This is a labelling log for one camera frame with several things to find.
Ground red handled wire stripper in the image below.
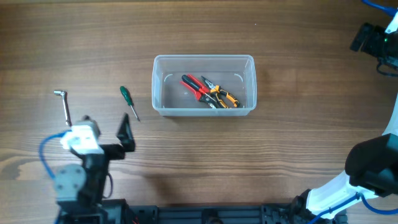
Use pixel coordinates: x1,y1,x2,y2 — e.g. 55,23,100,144
179,73,217,110

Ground blue left camera cable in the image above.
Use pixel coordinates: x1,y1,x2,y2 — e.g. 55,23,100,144
38,130,71,224

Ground clear plastic container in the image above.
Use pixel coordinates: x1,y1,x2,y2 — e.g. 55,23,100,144
152,55,257,116

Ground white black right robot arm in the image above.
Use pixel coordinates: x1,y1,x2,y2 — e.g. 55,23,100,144
287,23,397,223

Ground silver L-shaped socket wrench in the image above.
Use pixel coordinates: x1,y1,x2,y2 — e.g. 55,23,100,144
53,90,72,127

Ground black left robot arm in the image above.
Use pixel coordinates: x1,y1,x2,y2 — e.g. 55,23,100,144
54,114,139,223

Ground green handled screwdriver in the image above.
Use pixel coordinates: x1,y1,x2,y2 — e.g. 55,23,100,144
119,86,140,122

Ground orange black long-nose pliers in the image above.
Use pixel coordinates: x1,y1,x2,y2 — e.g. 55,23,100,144
201,76,241,108

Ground black red screwdriver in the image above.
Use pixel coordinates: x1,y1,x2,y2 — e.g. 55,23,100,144
181,74,218,105

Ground blue right camera cable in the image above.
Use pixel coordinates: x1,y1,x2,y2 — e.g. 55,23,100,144
307,0,398,224

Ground blue camera cable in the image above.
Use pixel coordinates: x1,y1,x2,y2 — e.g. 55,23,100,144
38,130,71,224
307,0,398,224

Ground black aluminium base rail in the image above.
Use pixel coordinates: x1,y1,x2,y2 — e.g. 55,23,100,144
58,203,348,224

